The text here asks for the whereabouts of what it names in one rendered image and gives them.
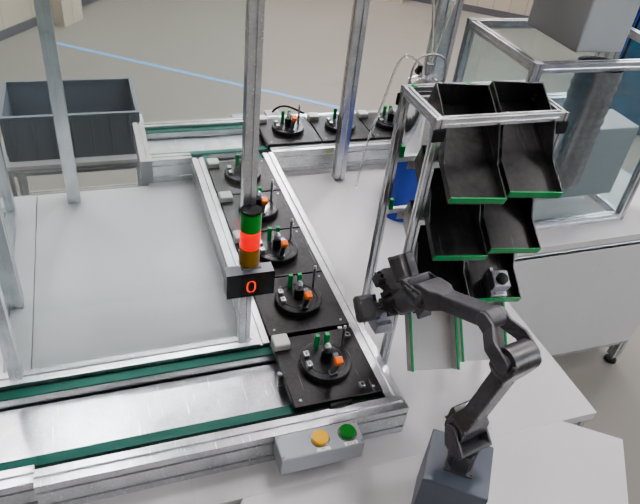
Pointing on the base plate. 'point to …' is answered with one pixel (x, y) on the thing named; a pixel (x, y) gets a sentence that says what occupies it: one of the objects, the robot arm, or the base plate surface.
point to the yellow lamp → (249, 258)
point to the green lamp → (250, 224)
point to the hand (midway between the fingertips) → (381, 306)
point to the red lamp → (249, 241)
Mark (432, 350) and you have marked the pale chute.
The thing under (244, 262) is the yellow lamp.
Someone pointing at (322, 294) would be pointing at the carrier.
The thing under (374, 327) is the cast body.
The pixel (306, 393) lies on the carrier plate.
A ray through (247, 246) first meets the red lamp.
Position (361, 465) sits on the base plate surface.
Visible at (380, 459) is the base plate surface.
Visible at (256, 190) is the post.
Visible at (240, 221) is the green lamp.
